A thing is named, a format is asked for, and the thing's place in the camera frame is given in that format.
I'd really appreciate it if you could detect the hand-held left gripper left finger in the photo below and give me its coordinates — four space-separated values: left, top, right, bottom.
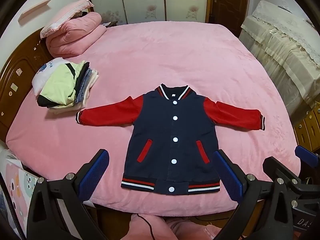
27 149 110 240

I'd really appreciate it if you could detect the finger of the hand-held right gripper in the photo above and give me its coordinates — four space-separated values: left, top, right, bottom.
262 156 300 188
294 145 320 168

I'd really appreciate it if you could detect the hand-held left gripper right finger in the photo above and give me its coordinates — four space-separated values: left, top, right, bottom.
214 149 297 240

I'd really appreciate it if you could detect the navy and red varsity jacket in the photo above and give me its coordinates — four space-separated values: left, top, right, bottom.
76 83 266 195

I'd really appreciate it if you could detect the stack of folded clothes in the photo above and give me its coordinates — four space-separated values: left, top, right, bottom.
37 60 100 115

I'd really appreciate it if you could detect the yellow wooden drawer cabinet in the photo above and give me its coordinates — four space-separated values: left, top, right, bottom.
292 102 320 153

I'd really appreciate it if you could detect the cartoon printed panel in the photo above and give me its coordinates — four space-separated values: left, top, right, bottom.
0 147 48 240

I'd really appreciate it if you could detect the white pillow with blue print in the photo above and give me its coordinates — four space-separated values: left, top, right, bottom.
32 57 68 96

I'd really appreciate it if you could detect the lace-covered cabinet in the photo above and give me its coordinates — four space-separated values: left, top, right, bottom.
239 0 320 110

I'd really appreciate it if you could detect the wooden bed headboard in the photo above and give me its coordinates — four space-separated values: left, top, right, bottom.
0 27 54 138

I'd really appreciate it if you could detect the pink fleece bed blanket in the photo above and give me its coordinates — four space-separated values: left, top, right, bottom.
5 20 302 217

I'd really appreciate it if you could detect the folded pink quilt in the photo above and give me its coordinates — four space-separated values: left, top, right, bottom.
45 12 107 58

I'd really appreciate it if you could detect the pink pillow with lace trim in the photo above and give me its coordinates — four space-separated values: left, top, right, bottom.
40 0 95 39

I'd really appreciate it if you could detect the dark wooden door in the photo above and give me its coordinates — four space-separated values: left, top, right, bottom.
212 0 250 38

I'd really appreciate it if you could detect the black cable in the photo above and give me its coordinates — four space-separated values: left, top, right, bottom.
136 214 157 240

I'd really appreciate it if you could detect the pink wall shelf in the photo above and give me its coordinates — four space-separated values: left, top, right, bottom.
18 0 52 25

